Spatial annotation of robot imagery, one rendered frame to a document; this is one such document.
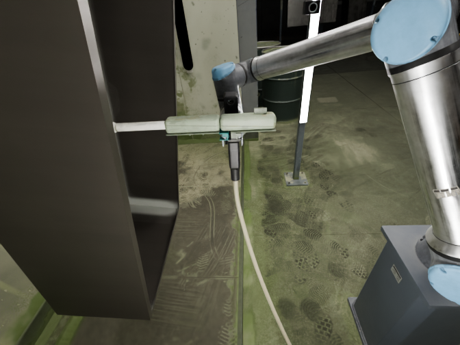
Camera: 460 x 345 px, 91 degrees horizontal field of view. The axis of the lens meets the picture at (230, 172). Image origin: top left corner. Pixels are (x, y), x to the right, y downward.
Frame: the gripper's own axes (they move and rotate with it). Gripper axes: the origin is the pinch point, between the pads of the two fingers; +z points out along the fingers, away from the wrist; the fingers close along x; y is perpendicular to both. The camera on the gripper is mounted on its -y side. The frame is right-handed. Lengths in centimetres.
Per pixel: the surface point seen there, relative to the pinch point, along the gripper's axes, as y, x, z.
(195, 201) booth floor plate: 99, 35, -99
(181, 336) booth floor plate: 110, 31, 2
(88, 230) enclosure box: 16.0, 36.3, 20.3
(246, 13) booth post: -44, -17, -191
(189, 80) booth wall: 13, 44, -201
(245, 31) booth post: -30, -16, -192
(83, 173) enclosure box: -1.3, 29.9, 22.4
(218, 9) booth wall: -47, 9, -192
